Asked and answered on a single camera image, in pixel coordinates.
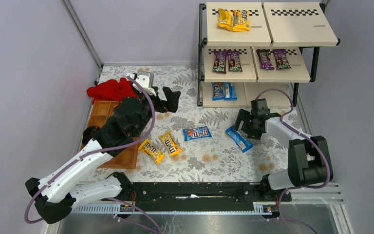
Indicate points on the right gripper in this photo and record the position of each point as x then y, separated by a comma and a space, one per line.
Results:
251, 123

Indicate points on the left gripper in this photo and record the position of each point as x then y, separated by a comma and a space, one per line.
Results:
158, 99

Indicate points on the blue white candy bag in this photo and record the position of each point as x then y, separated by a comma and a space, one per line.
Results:
229, 91

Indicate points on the blue M&M candy bag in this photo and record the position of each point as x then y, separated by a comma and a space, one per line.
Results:
196, 133

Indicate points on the purple candy bag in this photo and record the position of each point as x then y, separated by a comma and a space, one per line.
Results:
264, 59
281, 59

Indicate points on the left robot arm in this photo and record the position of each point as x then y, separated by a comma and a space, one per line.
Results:
56, 195

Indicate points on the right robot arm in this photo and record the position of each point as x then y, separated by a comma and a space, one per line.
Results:
308, 163

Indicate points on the blue candy bag on shelf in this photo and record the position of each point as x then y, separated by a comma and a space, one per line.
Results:
218, 91

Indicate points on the brown candy bag right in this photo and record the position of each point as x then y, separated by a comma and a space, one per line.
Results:
234, 61

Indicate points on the brown candy bag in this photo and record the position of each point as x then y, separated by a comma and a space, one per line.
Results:
219, 65
234, 61

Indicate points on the yellow candy bag upright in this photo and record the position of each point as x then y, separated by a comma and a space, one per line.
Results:
170, 143

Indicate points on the yellow candy bag on mat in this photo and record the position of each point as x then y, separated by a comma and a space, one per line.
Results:
152, 151

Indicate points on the brown candy bag left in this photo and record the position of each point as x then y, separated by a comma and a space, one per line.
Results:
219, 65

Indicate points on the three-tier shelf rack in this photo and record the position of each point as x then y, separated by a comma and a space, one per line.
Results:
246, 48

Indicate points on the yellow candy bag left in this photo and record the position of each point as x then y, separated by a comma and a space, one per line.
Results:
225, 20

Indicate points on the yellow candy bag right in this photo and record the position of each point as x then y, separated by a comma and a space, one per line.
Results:
241, 21

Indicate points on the floral table mat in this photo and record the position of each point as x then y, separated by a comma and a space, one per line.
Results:
210, 159

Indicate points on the red cloth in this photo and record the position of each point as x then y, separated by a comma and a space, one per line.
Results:
112, 90

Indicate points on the wooden compartment tray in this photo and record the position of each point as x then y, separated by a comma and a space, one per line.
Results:
100, 112

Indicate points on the black rolled sock orange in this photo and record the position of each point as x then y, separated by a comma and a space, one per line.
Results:
88, 134

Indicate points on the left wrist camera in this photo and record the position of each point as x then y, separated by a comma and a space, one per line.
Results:
144, 79

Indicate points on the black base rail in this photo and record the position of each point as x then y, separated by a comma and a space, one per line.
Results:
230, 197

